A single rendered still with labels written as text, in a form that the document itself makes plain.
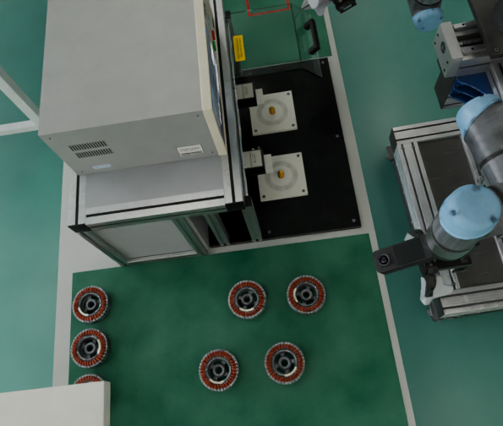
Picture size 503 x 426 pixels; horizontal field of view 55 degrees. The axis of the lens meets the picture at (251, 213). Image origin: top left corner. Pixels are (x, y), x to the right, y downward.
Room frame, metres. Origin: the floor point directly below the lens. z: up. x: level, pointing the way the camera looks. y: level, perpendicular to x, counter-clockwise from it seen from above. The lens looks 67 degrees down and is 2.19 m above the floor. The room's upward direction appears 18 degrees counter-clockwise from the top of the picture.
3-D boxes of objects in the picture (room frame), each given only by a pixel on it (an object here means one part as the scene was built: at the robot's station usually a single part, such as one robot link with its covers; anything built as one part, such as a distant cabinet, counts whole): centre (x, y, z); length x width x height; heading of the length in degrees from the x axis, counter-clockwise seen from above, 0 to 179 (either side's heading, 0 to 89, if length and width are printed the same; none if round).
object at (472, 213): (0.19, -0.31, 1.45); 0.09 x 0.08 x 0.11; 89
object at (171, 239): (0.55, 0.30, 0.91); 0.28 x 0.03 x 0.32; 80
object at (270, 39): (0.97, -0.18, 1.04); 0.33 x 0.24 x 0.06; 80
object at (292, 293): (0.29, -0.08, 0.77); 0.11 x 0.11 x 0.04
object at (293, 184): (0.68, -0.13, 0.78); 0.15 x 0.15 x 0.01; 80
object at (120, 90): (0.87, 0.16, 1.22); 0.44 x 0.39 x 0.20; 170
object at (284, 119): (0.91, -0.17, 0.78); 0.15 x 0.15 x 0.01; 80
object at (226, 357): (0.16, 0.22, 0.77); 0.11 x 0.11 x 0.04
